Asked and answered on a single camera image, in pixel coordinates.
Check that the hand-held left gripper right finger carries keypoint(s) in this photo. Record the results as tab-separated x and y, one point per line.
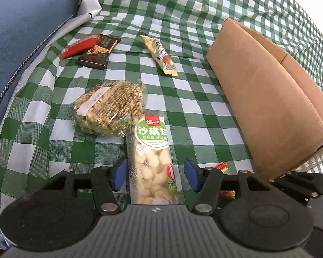
192	174

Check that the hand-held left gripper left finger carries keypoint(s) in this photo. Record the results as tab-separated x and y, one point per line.
119	174

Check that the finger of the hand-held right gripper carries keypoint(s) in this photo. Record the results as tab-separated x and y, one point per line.
306	186

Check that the green label puffed snack packet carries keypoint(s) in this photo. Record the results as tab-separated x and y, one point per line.
150	166

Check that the brown cardboard box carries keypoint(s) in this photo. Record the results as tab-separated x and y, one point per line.
258	86

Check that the yellow snack bar packet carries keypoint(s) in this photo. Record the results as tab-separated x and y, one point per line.
161	56

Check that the red snack packet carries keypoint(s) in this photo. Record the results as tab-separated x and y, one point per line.
78	45

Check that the small red yellow candy wrapper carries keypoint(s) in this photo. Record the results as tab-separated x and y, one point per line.
222	166

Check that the clear crispy noodle snack packet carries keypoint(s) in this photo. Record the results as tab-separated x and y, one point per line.
107	104

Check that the green checked cloth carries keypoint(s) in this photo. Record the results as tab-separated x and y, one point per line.
191	99

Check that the dark brown chocolate packet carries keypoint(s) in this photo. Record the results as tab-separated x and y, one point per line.
97	55

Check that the white printed cloth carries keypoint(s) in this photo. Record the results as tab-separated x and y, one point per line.
86	5

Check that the blue cushion with zipper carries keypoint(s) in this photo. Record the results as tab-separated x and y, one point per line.
21	32

